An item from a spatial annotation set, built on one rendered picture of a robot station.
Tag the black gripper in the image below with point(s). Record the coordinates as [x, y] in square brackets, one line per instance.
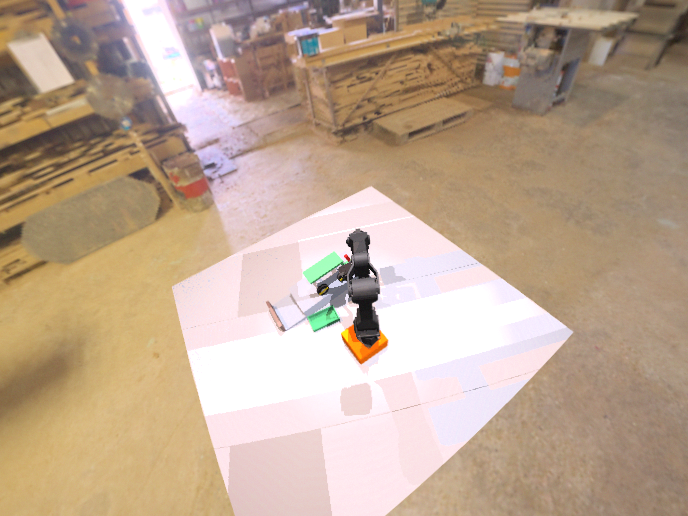
[363, 272]

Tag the light grey ramp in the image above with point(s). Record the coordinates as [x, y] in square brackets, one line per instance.
[304, 300]

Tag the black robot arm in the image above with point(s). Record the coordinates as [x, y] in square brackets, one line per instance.
[363, 291]

